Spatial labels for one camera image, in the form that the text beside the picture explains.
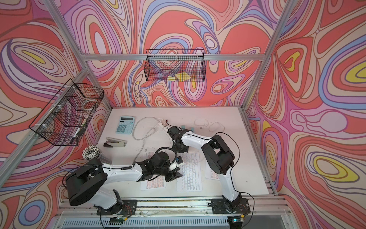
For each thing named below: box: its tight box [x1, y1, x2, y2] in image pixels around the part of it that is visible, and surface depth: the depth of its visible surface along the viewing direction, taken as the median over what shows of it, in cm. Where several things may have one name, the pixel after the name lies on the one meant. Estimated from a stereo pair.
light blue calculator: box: [115, 116, 135, 135], surface depth 107 cm
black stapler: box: [103, 136, 128, 148], surface depth 99 cm
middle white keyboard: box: [176, 151, 203, 193], surface depth 84 cm
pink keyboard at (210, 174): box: [204, 163, 221, 181], surface depth 86 cm
